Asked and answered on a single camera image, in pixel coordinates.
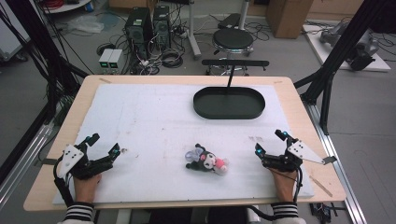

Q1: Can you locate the large black computer tower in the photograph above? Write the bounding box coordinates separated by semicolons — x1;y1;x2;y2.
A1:
124;7;154;61

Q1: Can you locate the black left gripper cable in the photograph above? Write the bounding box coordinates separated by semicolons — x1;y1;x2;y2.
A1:
51;157;77;207

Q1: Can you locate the black metal frame post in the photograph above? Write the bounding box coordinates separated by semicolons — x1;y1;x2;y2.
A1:
293;0;396;136
0;0;90;186

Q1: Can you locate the clear plastic bag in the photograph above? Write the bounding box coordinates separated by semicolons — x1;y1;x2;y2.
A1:
65;14;106;35

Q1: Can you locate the small black electronics board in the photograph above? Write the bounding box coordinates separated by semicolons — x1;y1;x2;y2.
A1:
308;202;347;224

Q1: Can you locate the white foam mat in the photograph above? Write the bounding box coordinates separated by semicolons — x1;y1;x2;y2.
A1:
51;82;316;206

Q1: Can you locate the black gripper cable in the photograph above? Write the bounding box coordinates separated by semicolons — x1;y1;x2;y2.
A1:
51;157;77;207
247;167;304;222

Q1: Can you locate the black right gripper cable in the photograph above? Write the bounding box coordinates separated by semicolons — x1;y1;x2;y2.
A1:
247;167;304;222

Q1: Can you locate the white power supply unit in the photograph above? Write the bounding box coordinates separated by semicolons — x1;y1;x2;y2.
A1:
107;49;124;75
98;48;115;75

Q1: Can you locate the white metal table leg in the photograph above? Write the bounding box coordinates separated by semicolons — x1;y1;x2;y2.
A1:
186;0;204;61

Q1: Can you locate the person's left hand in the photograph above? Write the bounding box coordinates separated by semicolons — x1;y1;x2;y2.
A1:
73;173;103;205

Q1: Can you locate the brown cardboard box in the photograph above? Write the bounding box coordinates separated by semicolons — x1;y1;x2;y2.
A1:
265;0;315;40

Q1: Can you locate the coil of black cables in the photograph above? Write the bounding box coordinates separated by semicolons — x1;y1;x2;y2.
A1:
161;49;185;69

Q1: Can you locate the white floor board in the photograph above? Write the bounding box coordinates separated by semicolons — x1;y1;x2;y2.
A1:
302;23;392;73

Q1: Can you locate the grey machine on board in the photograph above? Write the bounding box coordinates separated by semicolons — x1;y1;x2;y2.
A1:
319;21;381;72

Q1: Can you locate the white round table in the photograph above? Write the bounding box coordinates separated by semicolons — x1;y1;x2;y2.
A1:
42;0;93;15

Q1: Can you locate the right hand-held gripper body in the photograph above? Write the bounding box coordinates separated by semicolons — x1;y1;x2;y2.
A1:
261;139;338;173

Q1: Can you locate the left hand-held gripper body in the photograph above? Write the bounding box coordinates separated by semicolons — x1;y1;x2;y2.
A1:
58;143;115;181

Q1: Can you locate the thin wooden stick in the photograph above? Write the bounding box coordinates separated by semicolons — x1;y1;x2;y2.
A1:
308;175;333;198

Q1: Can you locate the black round stool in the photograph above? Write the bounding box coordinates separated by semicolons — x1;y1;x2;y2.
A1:
205;27;256;77

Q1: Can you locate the aluminium rail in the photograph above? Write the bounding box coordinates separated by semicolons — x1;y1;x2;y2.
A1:
0;122;55;210
304;102;369;224

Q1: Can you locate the flat black box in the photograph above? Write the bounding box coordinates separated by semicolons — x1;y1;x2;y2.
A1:
217;12;243;30

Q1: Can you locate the person's right hand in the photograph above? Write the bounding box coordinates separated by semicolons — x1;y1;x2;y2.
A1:
268;167;299;203

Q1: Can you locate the black and pink plush toy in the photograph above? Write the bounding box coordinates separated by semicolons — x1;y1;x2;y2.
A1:
184;143;231;177

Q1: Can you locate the slim black computer tower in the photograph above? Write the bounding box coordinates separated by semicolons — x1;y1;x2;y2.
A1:
152;5;172;50

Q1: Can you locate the black oval tray with T-bar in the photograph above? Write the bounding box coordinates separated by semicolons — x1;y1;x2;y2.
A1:
192;59;271;121

